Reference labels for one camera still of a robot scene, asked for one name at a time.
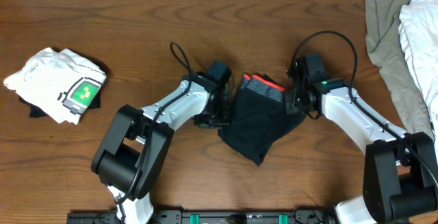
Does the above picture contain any black leggings red waistband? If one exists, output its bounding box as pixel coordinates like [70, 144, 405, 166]
[218, 74, 306, 166]

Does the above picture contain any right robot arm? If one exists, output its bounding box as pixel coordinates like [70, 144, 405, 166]
[284, 79, 437, 223]

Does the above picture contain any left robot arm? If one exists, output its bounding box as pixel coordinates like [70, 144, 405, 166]
[91, 73, 230, 223]

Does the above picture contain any beige garment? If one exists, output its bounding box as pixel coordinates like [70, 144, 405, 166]
[365, 0, 435, 138]

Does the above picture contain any folded white graphic t-shirt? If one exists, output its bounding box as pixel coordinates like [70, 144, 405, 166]
[3, 47, 106, 125]

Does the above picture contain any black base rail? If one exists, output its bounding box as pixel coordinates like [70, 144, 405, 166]
[66, 207, 338, 224]

